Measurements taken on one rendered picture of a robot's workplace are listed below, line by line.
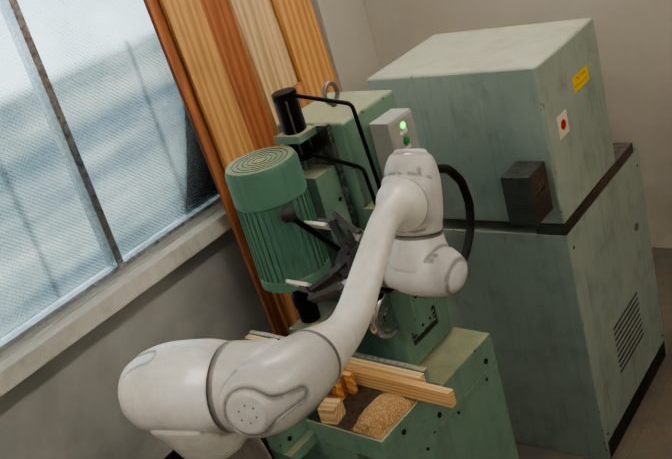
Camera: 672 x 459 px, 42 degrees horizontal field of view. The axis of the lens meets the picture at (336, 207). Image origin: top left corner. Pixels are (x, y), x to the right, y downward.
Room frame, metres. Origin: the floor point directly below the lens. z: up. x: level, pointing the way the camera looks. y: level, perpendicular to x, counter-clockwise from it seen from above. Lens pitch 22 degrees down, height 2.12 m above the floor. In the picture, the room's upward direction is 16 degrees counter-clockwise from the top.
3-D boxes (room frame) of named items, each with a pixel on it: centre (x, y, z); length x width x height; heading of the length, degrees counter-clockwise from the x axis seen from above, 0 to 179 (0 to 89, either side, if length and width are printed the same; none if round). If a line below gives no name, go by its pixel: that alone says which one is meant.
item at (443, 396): (1.84, 0.06, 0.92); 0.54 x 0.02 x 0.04; 45
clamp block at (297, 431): (1.79, 0.28, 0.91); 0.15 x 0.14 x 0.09; 45
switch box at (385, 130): (2.04, -0.19, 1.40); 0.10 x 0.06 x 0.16; 135
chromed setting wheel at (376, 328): (1.92, -0.04, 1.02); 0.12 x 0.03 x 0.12; 135
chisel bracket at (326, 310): (1.93, 0.12, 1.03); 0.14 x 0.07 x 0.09; 135
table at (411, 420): (1.85, 0.22, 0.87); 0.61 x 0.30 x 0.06; 45
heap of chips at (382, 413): (1.68, 0.03, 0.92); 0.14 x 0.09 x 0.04; 135
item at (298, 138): (2.01, 0.04, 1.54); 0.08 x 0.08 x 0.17; 45
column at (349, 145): (2.12, -0.07, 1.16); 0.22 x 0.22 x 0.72; 45
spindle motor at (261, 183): (1.91, 0.14, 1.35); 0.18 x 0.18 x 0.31
